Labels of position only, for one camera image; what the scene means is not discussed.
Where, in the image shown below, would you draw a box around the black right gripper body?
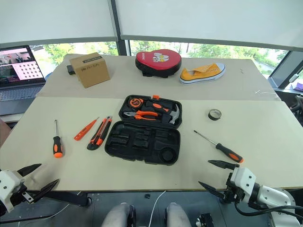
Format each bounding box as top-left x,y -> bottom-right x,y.
221,173 -> 245,204

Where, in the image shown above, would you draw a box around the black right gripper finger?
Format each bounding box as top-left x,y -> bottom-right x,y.
198,181 -> 225,199
208,159 -> 240,171

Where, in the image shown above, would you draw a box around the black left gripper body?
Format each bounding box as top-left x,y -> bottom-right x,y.
9,183 -> 36,207

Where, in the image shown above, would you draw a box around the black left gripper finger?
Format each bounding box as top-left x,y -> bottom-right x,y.
32,178 -> 61,203
18,163 -> 42,177

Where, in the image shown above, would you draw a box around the long thin-handled screwdriver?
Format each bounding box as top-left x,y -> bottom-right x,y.
193,130 -> 245,164

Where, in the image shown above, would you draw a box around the short thick-handled screwdriver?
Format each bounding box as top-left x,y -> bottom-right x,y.
52,119 -> 64,159

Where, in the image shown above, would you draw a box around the black electrical tape roll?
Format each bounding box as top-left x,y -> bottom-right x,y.
205,108 -> 223,122

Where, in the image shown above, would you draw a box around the orange tester pen screwdriver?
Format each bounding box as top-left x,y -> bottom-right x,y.
73,116 -> 100,141

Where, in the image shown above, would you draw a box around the black orange utility knife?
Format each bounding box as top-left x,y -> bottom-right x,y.
86,116 -> 113,151

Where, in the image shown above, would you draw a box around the black tool case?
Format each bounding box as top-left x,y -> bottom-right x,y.
104,94 -> 183,166

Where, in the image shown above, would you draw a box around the black device under table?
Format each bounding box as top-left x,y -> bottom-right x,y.
196,212 -> 215,227

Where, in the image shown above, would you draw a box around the grey rounded robot knee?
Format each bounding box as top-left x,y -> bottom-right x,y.
101,202 -> 137,227
164,201 -> 191,227

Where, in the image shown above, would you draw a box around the claw hammer black orange grip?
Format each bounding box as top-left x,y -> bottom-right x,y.
144,100 -> 182,125

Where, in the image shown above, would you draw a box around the yellow canvas sneaker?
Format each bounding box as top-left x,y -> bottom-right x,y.
178,62 -> 227,85

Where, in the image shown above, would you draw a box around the open grey laptop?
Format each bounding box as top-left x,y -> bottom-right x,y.
0,45 -> 47,103

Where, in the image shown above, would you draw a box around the orange black tape measure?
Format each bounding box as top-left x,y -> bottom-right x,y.
128,97 -> 144,110

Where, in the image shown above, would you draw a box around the dark monitor screen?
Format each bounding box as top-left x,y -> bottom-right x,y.
268,50 -> 303,90

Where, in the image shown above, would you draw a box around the brown cardboard box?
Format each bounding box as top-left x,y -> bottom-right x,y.
69,52 -> 112,89

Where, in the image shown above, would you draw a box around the red black boxing pad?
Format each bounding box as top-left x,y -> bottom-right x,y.
135,49 -> 183,79

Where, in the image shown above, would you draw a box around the white roller blind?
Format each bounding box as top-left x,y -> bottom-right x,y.
0,0 -> 118,44
115,0 -> 303,51

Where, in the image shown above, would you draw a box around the dark window pillar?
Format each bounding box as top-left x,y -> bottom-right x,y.
109,0 -> 131,57

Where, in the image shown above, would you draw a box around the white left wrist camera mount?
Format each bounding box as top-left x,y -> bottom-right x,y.
0,169 -> 25,213

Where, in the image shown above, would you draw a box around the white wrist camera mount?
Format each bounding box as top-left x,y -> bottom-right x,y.
230,167 -> 258,204
0,169 -> 25,213

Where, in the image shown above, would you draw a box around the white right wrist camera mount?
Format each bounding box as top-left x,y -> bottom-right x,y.
230,167 -> 258,204

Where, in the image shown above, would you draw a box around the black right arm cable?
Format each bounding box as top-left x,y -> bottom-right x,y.
235,202 -> 303,218

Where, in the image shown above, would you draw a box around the thin white cable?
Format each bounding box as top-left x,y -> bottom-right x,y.
150,190 -> 167,227

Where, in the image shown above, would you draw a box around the orange handled pliers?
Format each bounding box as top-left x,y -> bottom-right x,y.
123,110 -> 159,122

